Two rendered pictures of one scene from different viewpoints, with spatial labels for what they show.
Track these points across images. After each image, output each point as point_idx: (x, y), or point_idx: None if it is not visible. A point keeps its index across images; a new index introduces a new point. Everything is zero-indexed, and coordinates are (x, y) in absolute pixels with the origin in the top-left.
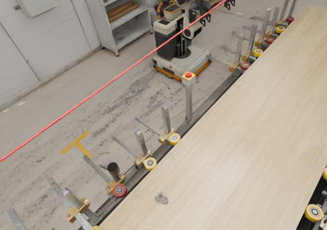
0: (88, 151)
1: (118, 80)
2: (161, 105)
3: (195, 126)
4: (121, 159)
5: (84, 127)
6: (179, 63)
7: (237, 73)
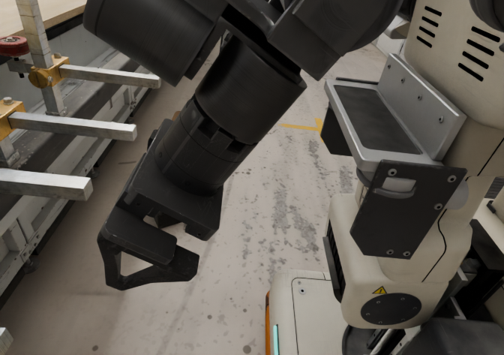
0: (292, 127)
1: None
2: (272, 221)
3: None
4: None
5: None
6: (329, 288)
7: (45, 111)
